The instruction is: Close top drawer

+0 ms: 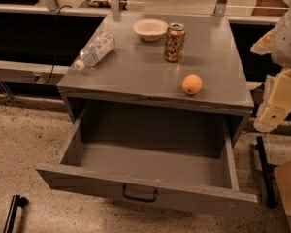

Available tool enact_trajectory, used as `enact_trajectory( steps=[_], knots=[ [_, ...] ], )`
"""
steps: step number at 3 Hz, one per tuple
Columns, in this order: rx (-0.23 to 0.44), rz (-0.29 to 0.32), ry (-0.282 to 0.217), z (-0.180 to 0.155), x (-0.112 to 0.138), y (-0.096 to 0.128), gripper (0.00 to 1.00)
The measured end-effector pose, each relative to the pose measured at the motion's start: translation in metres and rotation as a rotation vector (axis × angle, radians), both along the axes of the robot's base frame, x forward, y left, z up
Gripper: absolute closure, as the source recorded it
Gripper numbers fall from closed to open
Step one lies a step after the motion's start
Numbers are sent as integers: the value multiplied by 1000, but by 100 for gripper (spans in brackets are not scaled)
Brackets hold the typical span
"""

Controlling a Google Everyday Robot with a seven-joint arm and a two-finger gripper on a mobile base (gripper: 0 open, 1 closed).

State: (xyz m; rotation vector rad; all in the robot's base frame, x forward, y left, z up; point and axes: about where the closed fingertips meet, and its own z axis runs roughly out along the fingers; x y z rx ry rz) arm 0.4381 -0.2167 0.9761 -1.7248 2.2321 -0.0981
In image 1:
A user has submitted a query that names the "grey top drawer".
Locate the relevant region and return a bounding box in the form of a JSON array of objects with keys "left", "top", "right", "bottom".
[{"left": 37, "top": 100, "right": 257, "bottom": 216}]

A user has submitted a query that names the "grey drawer cabinet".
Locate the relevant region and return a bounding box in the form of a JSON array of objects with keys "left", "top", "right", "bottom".
[{"left": 58, "top": 12, "right": 253, "bottom": 142}]

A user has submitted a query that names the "black bar stand left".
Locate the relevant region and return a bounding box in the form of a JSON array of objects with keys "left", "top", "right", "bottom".
[{"left": 3, "top": 195, "right": 28, "bottom": 233}]

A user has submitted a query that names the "orange fruit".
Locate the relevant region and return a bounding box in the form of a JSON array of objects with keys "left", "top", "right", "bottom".
[{"left": 182, "top": 74, "right": 203, "bottom": 95}]

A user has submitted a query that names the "white paper bowl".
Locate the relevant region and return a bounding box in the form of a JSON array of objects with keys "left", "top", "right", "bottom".
[{"left": 133, "top": 19, "right": 168, "bottom": 42}]

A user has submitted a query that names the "black bar stand right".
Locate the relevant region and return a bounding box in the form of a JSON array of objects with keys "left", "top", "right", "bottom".
[{"left": 256, "top": 136, "right": 277, "bottom": 208}]

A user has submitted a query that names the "black hanging cable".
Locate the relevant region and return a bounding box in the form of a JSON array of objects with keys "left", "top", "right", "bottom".
[{"left": 43, "top": 4, "right": 74, "bottom": 85}]

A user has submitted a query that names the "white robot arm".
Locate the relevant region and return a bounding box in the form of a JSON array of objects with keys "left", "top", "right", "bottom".
[{"left": 250, "top": 7, "right": 291, "bottom": 133}]

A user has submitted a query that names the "black bar stand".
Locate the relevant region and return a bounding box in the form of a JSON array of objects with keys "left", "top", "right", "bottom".
[
  {"left": 3, "top": 195, "right": 28, "bottom": 233},
  {"left": 256, "top": 136, "right": 277, "bottom": 208}
]

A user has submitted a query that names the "gold patterned drink can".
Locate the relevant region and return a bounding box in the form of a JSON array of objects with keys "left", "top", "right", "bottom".
[{"left": 164, "top": 22, "right": 185, "bottom": 62}]

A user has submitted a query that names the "black top drawer handle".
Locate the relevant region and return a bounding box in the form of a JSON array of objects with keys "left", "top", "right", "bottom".
[{"left": 122, "top": 185, "right": 158, "bottom": 203}]

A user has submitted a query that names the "clear plastic water bottle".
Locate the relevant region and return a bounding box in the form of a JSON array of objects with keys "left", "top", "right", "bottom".
[{"left": 74, "top": 32, "right": 115, "bottom": 71}]

